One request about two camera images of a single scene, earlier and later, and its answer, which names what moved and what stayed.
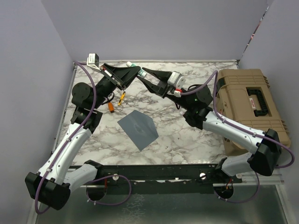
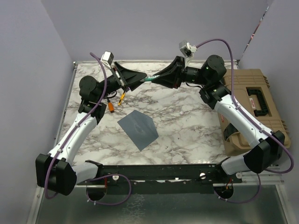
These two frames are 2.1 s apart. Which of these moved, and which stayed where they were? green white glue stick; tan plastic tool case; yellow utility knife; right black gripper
Moved: right black gripper; green white glue stick
Stayed: yellow utility knife; tan plastic tool case
